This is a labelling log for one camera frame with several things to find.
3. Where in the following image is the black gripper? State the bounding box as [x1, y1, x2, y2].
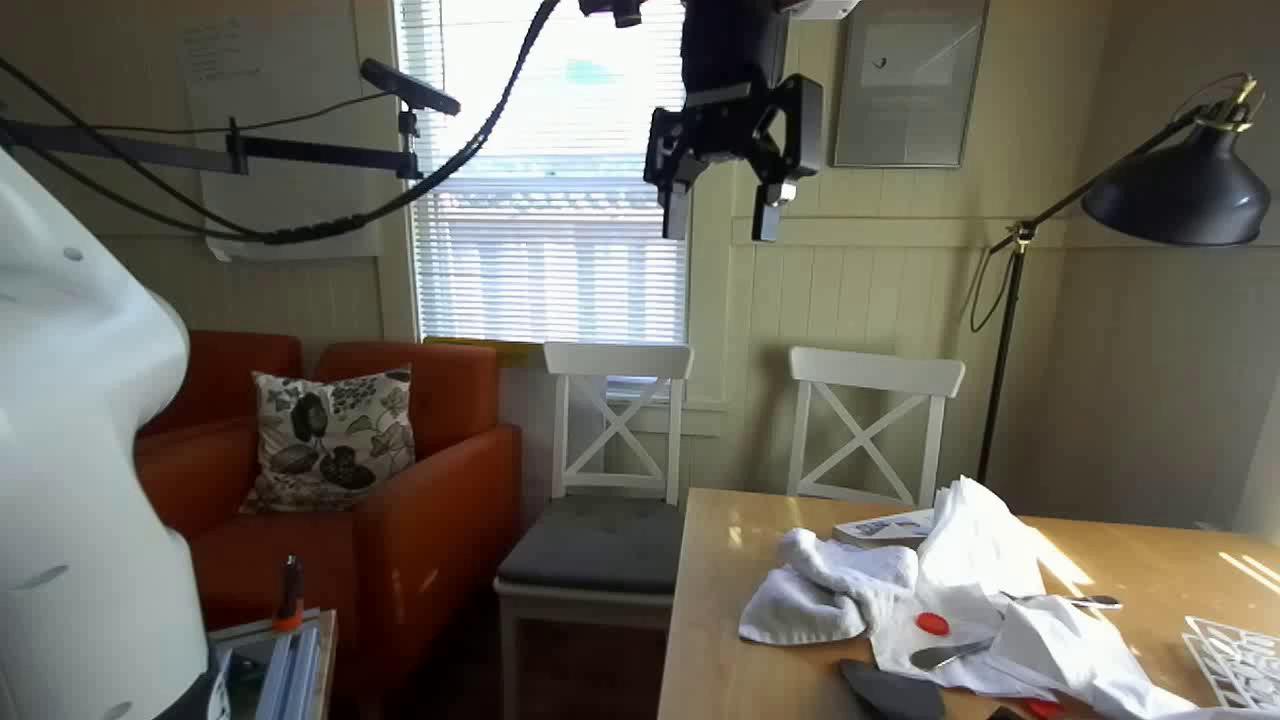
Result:
[642, 69, 826, 248]

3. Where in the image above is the window with white blinds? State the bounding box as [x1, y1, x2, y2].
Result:
[396, 0, 695, 346]

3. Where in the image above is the white cross-back chair with cushion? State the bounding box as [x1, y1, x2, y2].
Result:
[491, 338, 700, 720]

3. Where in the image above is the grey seat cushion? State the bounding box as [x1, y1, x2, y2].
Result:
[494, 496, 689, 599]

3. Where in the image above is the orange armchair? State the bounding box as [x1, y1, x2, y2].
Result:
[135, 326, 525, 715]

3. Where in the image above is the floral patterned pillow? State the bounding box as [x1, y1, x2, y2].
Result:
[238, 369, 419, 518]

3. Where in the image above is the black floor lamp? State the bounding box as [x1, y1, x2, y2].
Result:
[975, 72, 1276, 487]

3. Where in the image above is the white crumpled cloth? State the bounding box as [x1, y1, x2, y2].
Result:
[736, 470, 1280, 720]

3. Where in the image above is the dark grey flat object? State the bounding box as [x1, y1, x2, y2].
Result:
[830, 661, 953, 720]

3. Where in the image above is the open storage box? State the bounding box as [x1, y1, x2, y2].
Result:
[194, 606, 339, 720]

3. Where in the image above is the white lattice rack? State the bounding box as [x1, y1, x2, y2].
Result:
[1178, 611, 1280, 720]

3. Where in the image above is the grey framed wall picture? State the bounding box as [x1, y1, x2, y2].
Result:
[826, 0, 992, 176]

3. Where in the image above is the thick black cable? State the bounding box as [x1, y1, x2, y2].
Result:
[194, 0, 563, 248]

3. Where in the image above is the black camera boom stand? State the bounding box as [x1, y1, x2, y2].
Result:
[0, 54, 464, 183]

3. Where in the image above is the white paper sheet on wall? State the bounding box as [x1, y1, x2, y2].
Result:
[174, 15, 391, 263]

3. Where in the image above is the orange handled screwdriver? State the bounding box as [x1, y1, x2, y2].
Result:
[268, 553, 306, 640]

